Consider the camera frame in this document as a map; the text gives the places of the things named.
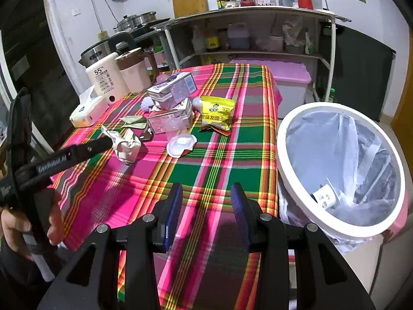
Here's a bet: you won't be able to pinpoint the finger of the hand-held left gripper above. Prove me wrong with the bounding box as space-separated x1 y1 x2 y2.
65 137 114 164

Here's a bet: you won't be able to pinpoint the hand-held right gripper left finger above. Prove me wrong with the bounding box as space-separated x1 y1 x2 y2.
39 182 184 310

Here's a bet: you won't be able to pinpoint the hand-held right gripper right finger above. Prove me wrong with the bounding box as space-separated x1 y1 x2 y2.
231 182 376 310

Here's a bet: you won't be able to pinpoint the white tissue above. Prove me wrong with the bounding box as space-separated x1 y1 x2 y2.
101 125 142 164

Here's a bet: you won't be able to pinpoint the white round trash bin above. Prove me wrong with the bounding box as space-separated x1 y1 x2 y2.
275 102 410 310

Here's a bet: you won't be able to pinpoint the white plastic bin liner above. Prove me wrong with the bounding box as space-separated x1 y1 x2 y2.
281 108 402 252

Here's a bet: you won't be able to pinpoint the person's left forearm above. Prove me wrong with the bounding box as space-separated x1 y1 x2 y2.
0 245 57 310

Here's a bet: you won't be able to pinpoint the person's left hand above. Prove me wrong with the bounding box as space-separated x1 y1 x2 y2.
0 189 67 260

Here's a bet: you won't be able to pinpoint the white tissue pack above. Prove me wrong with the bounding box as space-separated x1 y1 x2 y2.
69 86 110 128

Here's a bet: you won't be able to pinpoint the green leaf wrapper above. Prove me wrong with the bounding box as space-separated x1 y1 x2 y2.
119 115 147 130

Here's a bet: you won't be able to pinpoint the plaid tablecloth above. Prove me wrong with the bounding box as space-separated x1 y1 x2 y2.
50 63 291 310

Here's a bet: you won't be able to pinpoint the clear plastic lid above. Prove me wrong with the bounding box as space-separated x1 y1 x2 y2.
167 133 197 158

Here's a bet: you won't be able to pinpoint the white electric water dispenser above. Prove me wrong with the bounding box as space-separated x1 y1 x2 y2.
85 52 130 104

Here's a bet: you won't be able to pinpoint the red orange snack wrapper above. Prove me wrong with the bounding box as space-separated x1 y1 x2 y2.
201 125 232 136

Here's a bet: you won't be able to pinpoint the clear plastic cup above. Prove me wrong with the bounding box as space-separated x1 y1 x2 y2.
164 119 191 141

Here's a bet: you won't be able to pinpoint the pink white cardboard box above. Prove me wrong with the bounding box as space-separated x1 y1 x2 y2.
146 98 194 134

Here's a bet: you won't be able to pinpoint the small white carton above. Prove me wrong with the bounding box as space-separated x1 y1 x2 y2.
311 184 338 210

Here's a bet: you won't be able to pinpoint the pink jug with brown lid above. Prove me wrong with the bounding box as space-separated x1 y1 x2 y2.
115 48 158 94

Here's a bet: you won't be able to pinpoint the stainless steel electric kettle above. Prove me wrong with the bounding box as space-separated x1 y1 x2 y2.
78 32 134 68

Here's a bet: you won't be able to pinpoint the yellow snack packet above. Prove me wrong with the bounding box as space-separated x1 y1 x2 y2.
199 96 235 131

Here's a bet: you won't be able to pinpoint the white crumpled wrapper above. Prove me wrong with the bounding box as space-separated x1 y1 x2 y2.
190 97 204 118

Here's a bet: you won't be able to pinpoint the lavender cardboard box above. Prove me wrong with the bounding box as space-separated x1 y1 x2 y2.
147 72 197 110

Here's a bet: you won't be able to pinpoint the steel steamer pot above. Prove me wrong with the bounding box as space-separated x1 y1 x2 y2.
116 14 136 33
133 11 157 28

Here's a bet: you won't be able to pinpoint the pink lidded storage box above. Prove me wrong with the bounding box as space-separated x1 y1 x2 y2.
229 57 312 118

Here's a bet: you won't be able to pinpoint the white plastic bottle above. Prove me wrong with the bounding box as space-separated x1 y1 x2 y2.
192 26 205 52

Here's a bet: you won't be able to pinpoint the dark bottle with yellow label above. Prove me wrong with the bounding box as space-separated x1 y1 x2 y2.
205 29 220 52

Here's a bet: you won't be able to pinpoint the pink plastic tub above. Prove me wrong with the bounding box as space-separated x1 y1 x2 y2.
269 34 285 52

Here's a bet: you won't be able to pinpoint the purple plastic jug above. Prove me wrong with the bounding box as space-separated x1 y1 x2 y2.
227 22 251 50

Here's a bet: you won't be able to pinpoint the black cabinet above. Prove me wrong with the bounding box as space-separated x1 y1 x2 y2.
316 22 397 121

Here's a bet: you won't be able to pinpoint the crumpled plastic bags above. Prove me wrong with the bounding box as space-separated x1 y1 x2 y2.
282 16 315 55

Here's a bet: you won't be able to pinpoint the wooden door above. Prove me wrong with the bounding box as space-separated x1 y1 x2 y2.
390 97 413 168

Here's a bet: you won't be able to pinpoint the white metal shelf rack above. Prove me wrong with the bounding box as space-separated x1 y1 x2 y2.
152 6 352 104

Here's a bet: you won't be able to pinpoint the white power cable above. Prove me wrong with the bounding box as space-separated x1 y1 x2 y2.
86 0 118 33

